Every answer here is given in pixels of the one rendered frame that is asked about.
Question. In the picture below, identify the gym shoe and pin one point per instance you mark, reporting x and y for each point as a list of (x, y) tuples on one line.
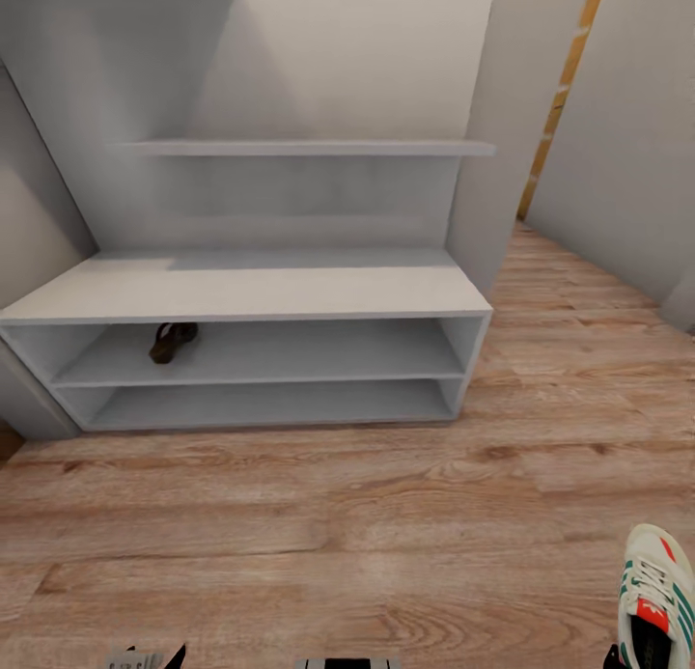
[(656, 615)]

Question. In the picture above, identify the sandal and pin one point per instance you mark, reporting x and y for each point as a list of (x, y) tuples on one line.
[(165, 344)]

